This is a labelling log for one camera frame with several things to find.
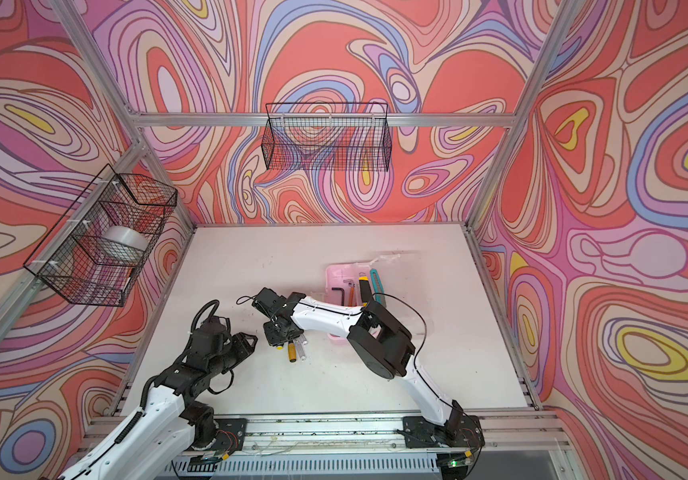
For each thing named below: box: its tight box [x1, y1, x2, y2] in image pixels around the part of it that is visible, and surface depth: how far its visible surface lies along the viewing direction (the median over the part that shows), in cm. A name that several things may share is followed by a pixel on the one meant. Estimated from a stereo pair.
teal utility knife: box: [370, 268, 385, 305], surface depth 94 cm
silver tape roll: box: [102, 225, 147, 251], surface depth 75 cm
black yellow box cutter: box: [358, 276, 373, 307], surface depth 93 cm
